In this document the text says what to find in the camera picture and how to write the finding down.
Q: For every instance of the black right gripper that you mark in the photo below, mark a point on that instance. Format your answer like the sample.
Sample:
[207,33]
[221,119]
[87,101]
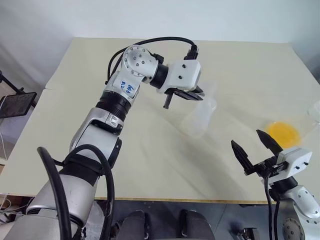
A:
[263,167]

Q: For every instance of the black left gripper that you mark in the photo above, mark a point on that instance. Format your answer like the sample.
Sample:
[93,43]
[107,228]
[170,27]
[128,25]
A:
[183,93]

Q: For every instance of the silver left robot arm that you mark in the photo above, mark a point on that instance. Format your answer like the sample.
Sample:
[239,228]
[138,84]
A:
[100,130]

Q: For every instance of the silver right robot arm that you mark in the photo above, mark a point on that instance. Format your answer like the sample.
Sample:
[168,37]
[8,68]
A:
[305,200]

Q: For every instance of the clear cup with orange liquid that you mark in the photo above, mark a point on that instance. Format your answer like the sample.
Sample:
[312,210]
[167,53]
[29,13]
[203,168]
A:
[282,132]

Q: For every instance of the clear plastic cup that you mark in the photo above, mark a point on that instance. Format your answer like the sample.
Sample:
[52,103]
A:
[196,120]

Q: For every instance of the dark rounded shape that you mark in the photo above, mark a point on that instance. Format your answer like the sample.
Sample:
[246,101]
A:
[135,225]
[197,225]

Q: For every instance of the black tablet screen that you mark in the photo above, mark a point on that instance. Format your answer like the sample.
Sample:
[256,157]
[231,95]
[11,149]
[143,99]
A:
[16,105]

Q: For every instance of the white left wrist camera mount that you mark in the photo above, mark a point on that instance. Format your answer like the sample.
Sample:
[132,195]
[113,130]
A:
[185,72]

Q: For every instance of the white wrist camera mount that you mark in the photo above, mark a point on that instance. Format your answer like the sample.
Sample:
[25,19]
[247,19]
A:
[185,72]
[297,162]

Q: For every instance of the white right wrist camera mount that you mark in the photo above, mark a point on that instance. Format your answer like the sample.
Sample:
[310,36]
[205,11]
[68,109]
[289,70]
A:
[297,162]

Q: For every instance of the black bracket under table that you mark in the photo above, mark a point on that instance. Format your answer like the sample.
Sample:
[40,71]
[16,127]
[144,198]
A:
[246,231]

